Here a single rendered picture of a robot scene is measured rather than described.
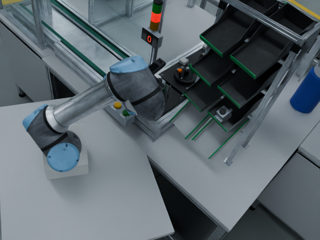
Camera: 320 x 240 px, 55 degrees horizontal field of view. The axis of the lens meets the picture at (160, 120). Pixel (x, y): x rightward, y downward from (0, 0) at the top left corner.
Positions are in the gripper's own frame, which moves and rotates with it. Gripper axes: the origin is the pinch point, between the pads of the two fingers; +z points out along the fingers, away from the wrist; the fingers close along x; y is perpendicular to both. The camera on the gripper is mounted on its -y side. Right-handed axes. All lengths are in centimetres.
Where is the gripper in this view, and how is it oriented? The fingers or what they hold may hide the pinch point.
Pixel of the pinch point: (159, 82)
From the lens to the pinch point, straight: 168.0
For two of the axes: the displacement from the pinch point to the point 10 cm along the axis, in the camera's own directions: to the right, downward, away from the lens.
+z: 3.3, 1.5, 9.3
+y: -6.1, 7.9, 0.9
